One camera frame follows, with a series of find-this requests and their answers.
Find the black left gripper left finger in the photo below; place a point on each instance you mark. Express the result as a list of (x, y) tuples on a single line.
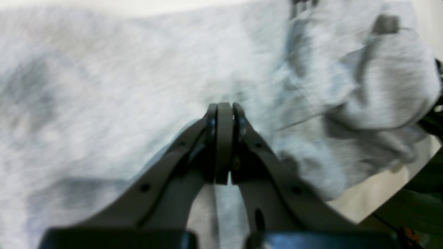
[(153, 212)]

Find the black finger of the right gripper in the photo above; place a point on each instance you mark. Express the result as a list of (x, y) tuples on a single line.
[(432, 122)]

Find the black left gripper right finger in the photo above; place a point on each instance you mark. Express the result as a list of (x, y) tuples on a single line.
[(283, 211)]

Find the grey T-shirt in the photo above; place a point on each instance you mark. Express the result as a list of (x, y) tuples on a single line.
[(90, 101)]

